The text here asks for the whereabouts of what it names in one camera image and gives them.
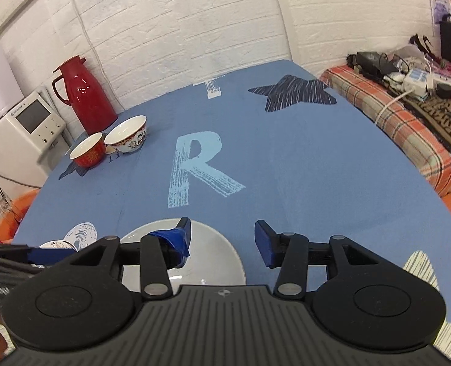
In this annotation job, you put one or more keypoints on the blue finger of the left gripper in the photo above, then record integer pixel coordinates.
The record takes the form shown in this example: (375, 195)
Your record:
(48, 256)

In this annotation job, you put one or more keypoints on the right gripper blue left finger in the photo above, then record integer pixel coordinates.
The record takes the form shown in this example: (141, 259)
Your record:
(160, 251)

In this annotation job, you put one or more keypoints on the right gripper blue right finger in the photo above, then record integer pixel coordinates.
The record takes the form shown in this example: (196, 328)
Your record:
(289, 253)

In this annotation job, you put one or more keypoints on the large white bowl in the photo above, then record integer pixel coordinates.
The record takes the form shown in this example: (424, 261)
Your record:
(213, 260)

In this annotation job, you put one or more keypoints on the red bowl white inside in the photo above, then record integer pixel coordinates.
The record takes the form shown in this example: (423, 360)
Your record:
(89, 152)

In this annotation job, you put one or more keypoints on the white bowl red pattern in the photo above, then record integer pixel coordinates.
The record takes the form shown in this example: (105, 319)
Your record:
(128, 136)

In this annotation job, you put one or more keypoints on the orange plastic basin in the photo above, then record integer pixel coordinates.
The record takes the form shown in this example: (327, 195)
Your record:
(12, 214)

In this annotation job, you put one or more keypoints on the white countertop appliance with screen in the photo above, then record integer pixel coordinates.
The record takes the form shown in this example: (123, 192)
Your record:
(32, 143)

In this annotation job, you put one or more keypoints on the blue patterned tablecloth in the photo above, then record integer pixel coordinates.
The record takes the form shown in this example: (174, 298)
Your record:
(317, 170)

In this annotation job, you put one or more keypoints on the red thermos jug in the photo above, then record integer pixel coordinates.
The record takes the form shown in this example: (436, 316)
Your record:
(77, 87)

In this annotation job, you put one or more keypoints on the plaid orange cloth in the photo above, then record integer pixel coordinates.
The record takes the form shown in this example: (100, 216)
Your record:
(417, 142)

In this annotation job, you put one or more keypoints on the dark patterned cloth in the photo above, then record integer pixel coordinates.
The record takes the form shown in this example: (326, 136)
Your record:
(435, 113)

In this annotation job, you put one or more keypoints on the white power strip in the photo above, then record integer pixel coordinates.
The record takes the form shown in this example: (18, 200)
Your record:
(422, 84)

